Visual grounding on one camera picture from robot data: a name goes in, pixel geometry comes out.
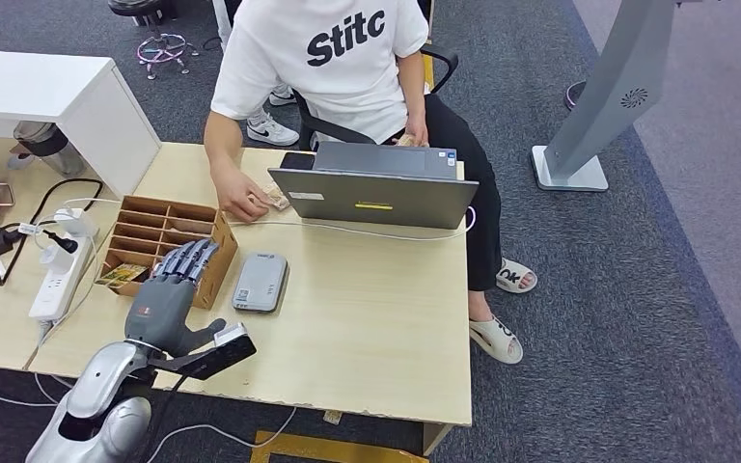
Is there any person's right hand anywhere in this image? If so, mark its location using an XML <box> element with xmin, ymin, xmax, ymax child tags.
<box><xmin>211</xmin><ymin>162</ymin><xmax>269</xmax><ymax>224</ymax></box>

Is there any yellow floor frame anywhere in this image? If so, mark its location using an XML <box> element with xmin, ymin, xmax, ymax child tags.
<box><xmin>250</xmin><ymin>431</ymin><xmax>429</xmax><ymax>463</ymax></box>

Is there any black power cable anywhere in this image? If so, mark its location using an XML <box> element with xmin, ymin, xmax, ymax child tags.
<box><xmin>0</xmin><ymin>178</ymin><xmax>104</xmax><ymax>287</ymax></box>

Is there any seated person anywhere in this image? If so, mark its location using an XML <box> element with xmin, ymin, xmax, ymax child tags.
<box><xmin>203</xmin><ymin>0</ymin><xmax>538</xmax><ymax>366</ymax></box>

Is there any stool with purple base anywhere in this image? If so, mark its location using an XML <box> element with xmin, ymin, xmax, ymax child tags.
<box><xmin>106</xmin><ymin>0</ymin><xmax>201</xmax><ymax>82</ymax></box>

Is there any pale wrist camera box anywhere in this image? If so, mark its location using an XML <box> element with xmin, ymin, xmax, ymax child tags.
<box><xmin>213</xmin><ymin>322</ymin><xmax>250</xmax><ymax>349</ymax></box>

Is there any black power plug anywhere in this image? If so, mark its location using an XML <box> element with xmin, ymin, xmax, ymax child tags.
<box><xmin>42</xmin><ymin>230</ymin><xmax>80</xmax><ymax>255</ymax></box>

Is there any grey kiosk stand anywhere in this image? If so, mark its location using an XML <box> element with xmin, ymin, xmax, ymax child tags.
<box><xmin>531</xmin><ymin>0</ymin><xmax>707</xmax><ymax>194</ymax></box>

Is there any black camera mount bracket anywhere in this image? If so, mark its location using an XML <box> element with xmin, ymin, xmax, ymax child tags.
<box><xmin>148</xmin><ymin>332</ymin><xmax>258</xmax><ymax>382</ymax></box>

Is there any person's left hand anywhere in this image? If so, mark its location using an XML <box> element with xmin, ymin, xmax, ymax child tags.
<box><xmin>402</xmin><ymin>115</ymin><xmax>430</xmax><ymax>147</ymax></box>

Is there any round purple base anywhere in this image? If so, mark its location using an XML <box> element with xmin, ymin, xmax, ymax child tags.
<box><xmin>563</xmin><ymin>81</ymin><xmax>588</xmax><ymax>111</ymax></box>

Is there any wooden card organizer box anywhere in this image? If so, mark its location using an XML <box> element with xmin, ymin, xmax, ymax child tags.
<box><xmin>96</xmin><ymin>195</ymin><xmax>239</xmax><ymax>312</ymax></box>

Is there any white power strip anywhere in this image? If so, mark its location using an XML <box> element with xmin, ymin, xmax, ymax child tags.
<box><xmin>28</xmin><ymin>231</ymin><xmax>95</xmax><ymax>323</ymax></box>

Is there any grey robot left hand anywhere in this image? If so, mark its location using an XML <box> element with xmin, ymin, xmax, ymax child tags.
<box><xmin>123</xmin><ymin>239</ymin><xmax>228</xmax><ymax>359</ymax></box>

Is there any white charger adapter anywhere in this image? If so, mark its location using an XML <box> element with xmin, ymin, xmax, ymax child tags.
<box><xmin>53</xmin><ymin>207</ymin><xmax>91</xmax><ymax>236</ymax></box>

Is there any grey card reader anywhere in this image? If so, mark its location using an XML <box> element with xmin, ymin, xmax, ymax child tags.
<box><xmin>232</xmin><ymin>252</ymin><xmax>289</xmax><ymax>315</ymax></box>

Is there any black office chair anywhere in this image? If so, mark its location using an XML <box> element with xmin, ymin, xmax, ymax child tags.
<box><xmin>293</xmin><ymin>0</ymin><xmax>459</xmax><ymax>153</ymax></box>

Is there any black phone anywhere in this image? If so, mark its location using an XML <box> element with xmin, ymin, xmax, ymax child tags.
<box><xmin>279</xmin><ymin>151</ymin><xmax>316</xmax><ymax>172</ymax></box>

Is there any grey laptop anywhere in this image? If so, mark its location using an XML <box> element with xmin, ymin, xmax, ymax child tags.
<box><xmin>267</xmin><ymin>141</ymin><xmax>480</xmax><ymax>232</ymax></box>

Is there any white cabinet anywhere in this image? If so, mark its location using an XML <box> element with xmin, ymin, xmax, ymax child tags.
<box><xmin>0</xmin><ymin>49</ymin><xmax>163</xmax><ymax>200</ymax></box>

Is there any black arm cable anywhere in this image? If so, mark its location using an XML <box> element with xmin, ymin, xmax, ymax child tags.
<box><xmin>147</xmin><ymin>373</ymin><xmax>189</xmax><ymax>461</ymax></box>

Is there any white floor cable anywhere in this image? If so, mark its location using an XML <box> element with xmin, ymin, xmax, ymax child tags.
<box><xmin>0</xmin><ymin>364</ymin><xmax>298</xmax><ymax>463</ymax></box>

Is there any green patterned key card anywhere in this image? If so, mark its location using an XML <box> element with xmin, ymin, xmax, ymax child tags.
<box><xmin>96</xmin><ymin>263</ymin><xmax>150</xmax><ymax>288</ymax></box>

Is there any beige slide sandal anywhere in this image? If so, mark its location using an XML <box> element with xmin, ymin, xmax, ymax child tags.
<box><xmin>495</xmin><ymin>259</ymin><xmax>538</xmax><ymax>296</ymax></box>
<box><xmin>468</xmin><ymin>314</ymin><xmax>525</xmax><ymax>366</ymax></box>

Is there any patterned card stack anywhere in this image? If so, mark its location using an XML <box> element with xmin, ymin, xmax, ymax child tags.
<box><xmin>249</xmin><ymin>182</ymin><xmax>291</xmax><ymax>212</ymax></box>

